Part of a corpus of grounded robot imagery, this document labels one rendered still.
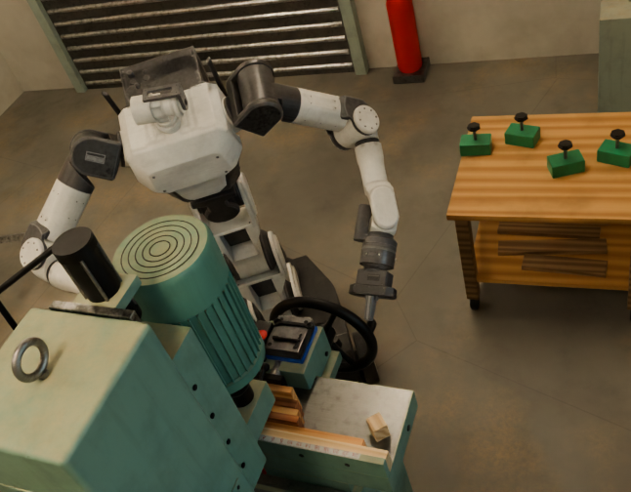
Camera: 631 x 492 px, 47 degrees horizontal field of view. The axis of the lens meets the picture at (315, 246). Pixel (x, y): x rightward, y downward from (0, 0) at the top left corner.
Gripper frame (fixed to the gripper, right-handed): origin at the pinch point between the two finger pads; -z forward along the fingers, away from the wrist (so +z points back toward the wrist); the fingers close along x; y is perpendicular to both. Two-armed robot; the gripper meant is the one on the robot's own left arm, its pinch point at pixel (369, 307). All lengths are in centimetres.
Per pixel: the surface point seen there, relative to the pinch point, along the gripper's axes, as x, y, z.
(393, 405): -16.0, 19.1, -23.1
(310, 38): 130, -169, 182
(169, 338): 4, 74, -19
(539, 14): 1, -178, 191
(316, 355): 3.5, 19.0, -14.9
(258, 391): 7.0, 36.6, -25.0
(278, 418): 4.7, 30.1, -29.6
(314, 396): 2.0, 20.3, -24.0
